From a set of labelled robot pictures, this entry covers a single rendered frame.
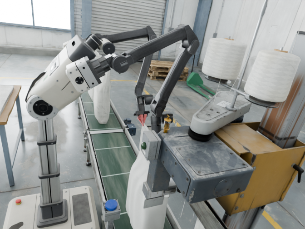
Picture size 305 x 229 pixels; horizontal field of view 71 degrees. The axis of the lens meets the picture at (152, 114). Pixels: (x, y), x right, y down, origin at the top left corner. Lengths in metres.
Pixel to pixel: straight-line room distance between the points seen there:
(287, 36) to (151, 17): 4.54
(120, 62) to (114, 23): 7.33
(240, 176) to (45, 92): 0.98
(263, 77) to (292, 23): 6.12
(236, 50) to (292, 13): 6.04
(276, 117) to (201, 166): 0.47
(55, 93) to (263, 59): 0.95
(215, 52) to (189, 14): 8.52
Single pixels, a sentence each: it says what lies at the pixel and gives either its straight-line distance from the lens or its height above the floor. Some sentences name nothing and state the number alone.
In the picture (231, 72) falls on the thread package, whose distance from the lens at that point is 0.98.
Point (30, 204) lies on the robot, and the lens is 2.06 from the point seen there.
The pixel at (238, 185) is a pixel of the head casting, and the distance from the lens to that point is 0.79.
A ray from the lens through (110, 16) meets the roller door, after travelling 8.26.
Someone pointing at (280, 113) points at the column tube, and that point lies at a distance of 1.02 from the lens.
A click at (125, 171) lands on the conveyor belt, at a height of 0.38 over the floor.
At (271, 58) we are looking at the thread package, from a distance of 0.79.
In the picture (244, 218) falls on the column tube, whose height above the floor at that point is 0.87.
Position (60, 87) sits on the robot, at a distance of 1.16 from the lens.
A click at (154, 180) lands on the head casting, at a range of 0.91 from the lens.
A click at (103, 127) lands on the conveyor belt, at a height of 0.38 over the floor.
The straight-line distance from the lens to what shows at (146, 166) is 1.39.
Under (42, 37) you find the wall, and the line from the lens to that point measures 8.23.
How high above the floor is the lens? 1.73
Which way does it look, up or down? 25 degrees down
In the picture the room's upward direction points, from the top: 9 degrees clockwise
